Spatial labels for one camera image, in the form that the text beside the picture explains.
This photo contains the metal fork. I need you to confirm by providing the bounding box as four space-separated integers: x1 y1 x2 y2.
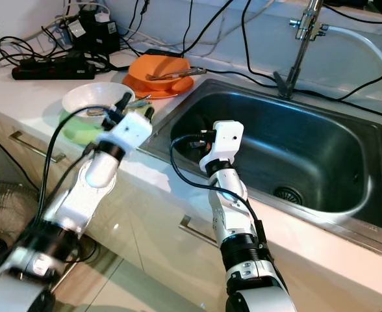
146 67 208 82

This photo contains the orange plate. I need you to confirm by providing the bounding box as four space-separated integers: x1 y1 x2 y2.
121 73 195 99

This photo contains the black wall cable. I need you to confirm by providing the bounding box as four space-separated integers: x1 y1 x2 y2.
239 0 382 105

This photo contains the cream kitchen cabinet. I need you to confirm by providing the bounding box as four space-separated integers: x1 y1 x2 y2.
0 97 382 312

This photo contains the metal faucet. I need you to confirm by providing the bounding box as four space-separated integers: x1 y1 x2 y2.
274 0 329 100

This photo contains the metal sink drain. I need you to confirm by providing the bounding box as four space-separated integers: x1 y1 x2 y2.
274 187 303 205

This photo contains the flat black box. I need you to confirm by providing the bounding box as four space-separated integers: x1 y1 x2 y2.
144 47 182 58

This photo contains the light green plate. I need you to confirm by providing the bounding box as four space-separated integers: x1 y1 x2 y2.
59 107 114 145

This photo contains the white bowl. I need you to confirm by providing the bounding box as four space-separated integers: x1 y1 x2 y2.
62 83 134 118

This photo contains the metal spoon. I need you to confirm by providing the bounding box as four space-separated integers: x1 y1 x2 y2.
87 97 151 118

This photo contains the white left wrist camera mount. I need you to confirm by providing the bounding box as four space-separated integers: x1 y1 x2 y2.
97 110 153 157

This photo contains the orange bowl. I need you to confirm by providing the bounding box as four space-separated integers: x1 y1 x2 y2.
128 54 190 88

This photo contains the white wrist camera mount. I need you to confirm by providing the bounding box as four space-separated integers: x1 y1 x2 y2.
97 110 153 157
201 120 244 173

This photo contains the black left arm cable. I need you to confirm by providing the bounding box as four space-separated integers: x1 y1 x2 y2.
35 104 120 225

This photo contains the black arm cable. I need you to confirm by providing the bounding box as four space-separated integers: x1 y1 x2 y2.
170 133 266 254
35 104 120 225

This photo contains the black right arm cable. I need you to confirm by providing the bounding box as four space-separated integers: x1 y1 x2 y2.
170 133 266 254

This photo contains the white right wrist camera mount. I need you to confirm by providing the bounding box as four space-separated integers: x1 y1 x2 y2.
201 120 244 173

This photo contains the black power adapter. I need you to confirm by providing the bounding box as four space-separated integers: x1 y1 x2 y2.
66 5 120 56

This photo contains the stainless steel sink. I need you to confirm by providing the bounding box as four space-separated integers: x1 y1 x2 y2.
139 77 382 261

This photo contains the metal drawer handle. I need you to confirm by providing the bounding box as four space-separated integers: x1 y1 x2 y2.
10 130 62 163
178 216 225 251

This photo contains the black power strip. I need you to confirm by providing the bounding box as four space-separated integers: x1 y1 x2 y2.
12 55 96 81

